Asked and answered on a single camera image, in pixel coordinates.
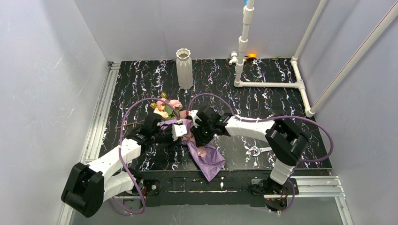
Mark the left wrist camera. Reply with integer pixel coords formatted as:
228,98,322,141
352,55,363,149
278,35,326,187
171,120,188,141

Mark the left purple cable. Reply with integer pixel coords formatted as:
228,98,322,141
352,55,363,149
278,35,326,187
107,97,181,217

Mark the white PVC pipe frame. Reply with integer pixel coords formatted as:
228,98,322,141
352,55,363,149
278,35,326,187
228,0,398,118

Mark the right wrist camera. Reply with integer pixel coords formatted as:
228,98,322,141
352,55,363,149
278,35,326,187
185,110,201,127

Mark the orange yellow small object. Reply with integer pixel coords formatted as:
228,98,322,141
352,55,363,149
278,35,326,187
245,53,257,59

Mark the white ribbed vase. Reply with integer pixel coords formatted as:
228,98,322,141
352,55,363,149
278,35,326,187
176,48,193,90

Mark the purple flower bouquet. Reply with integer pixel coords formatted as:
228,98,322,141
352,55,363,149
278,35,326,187
151,92,225,182

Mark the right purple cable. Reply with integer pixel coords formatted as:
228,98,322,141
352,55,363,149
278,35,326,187
187,93,334,215

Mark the aluminium rail frame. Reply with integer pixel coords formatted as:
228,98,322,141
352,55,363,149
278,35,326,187
57,62,353,225

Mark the purple cable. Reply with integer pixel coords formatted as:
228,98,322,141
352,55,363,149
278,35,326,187
107,97,181,217
187,93,334,215

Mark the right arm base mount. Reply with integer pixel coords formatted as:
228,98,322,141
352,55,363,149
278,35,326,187
248,177,299,213

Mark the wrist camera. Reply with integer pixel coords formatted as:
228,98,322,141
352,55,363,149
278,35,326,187
185,110,201,127
171,120,188,141

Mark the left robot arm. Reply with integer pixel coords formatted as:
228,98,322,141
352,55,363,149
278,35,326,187
61,113,182,218

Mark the silver wrench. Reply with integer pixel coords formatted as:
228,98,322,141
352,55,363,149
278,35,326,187
250,146,272,157

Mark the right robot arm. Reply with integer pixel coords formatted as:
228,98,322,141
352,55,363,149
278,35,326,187
187,106,309,188

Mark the brown ribbon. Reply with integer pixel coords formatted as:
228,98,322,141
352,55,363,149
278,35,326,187
115,122,140,129

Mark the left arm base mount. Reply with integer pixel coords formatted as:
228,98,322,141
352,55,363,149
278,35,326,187
138,180,160,197

